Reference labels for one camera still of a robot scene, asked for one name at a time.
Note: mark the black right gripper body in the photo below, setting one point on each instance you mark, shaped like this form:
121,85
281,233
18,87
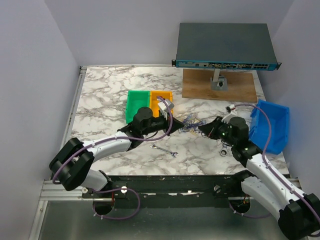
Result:
223,133

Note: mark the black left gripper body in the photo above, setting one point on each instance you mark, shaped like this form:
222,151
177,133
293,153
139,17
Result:
157,124

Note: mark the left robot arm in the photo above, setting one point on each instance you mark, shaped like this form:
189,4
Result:
71,167

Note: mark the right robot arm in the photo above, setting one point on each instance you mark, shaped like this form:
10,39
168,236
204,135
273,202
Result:
297,213

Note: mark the silver ratchet wrench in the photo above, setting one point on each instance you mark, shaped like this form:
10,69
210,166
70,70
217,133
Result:
224,150

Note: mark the blue plastic bin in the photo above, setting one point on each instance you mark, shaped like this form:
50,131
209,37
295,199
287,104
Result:
270,115

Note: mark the green plastic bin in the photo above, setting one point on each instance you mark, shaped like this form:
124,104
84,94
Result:
135,100

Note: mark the silver open-end wrench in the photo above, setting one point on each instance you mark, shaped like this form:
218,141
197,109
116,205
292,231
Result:
172,153

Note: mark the yellow plastic bin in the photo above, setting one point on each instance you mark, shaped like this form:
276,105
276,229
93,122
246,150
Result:
154,101

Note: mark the brown wooden board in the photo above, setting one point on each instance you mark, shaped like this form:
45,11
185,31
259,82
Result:
231,86

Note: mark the grey metal stand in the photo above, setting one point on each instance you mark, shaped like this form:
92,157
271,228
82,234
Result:
218,82

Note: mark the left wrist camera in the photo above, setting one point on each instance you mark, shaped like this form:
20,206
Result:
165,106

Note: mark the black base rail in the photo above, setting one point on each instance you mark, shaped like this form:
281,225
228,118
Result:
173,191

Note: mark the grey network switch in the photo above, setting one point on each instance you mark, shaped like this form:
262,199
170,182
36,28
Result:
225,46

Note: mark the aluminium frame rail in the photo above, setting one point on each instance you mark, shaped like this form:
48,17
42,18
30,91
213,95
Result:
51,192

